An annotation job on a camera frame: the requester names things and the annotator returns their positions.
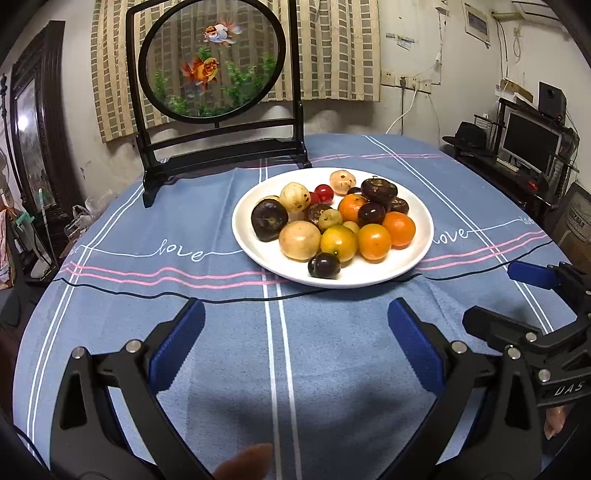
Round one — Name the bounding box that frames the green yellow tomato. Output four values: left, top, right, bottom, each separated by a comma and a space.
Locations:
320, 225, 358, 263

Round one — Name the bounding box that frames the large tan round fruit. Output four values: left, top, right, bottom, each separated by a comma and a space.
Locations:
279, 220, 322, 261

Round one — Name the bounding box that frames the small longan fruit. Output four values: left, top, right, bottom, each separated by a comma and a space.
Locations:
318, 208, 344, 232
342, 221, 360, 234

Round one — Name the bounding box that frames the wall power strip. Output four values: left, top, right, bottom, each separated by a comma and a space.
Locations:
381, 70, 433, 95

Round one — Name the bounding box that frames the small red cherry tomato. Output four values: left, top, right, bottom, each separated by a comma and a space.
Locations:
315, 184, 335, 205

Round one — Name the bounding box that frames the orange yellow tomato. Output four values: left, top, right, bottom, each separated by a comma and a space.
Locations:
358, 224, 392, 262

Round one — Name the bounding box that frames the computer monitor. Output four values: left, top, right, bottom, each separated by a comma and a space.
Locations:
501, 111, 562, 176

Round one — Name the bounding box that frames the large red tomato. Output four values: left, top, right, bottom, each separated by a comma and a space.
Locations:
310, 192, 321, 205

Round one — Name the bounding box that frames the black hat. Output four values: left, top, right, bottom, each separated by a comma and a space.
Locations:
442, 121, 488, 154

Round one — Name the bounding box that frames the white power cable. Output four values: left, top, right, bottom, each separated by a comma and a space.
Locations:
385, 4, 452, 137

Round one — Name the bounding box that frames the black speaker box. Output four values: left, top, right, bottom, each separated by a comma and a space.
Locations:
538, 82, 567, 124

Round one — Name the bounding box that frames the goldfish round screen ornament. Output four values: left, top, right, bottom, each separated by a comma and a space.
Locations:
124, 1, 311, 207

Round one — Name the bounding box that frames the rough brown water chestnut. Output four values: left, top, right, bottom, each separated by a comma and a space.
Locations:
304, 203, 332, 226

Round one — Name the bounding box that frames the dark wooden framed mirror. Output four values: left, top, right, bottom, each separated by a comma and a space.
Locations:
10, 20, 82, 219

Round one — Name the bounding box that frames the white oval plate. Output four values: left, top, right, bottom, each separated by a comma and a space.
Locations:
231, 168, 435, 289

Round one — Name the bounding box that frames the black desk shelf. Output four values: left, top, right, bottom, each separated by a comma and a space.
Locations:
443, 98, 580, 224

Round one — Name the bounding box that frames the person's right hand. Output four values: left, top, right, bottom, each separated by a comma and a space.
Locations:
544, 406, 568, 440

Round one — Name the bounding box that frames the beige checked curtain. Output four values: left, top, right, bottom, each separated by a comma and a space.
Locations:
90, 1, 381, 142

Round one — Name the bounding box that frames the dark water chestnut top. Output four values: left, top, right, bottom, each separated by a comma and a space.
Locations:
390, 197, 410, 215

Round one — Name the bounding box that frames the person's left hand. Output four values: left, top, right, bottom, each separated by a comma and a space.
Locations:
213, 443, 273, 480

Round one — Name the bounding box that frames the mandarin orange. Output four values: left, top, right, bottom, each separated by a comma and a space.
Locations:
382, 211, 416, 249
338, 194, 369, 223

